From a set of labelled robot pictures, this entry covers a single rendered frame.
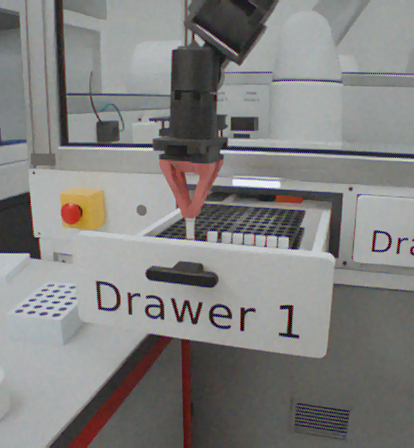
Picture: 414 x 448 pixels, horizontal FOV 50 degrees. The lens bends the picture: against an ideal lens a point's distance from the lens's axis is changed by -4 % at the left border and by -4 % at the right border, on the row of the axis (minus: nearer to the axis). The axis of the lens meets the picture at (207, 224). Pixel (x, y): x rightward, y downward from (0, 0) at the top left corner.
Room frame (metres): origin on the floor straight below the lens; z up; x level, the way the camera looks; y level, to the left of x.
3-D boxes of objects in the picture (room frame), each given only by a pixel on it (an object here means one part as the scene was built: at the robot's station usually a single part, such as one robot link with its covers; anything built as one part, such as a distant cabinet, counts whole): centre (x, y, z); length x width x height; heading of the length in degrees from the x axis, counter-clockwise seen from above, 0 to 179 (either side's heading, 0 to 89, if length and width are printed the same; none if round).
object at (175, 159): (0.58, 0.02, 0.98); 0.07 x 0.07 x 0.09; 72
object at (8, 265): (0.82, 0.41, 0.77); 0.13 x 0.09 x 0.02; 1
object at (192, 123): (0.57, 0.02, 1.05); 0.10 x 0.07 x 0.07; 162
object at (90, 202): (0.85, 0.24, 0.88); 0.07 x 0.05 x 0.07; 73
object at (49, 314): (0.61, 0.22, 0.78); 0.12 x 0.08 x 0.04; 171
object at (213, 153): (0.57, 0.02, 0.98); 0.07 x 0.07 x 0.09; 72
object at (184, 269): (0.44, 0.02, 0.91); 0.07 x 0.04 x 0.01; 73
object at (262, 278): (0.47, 0.01, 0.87); 0.29 x 0.02 x 0.11; 73
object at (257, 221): (0.66, -0.05, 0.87); 0.22 x 0.18 x 0.06; 163
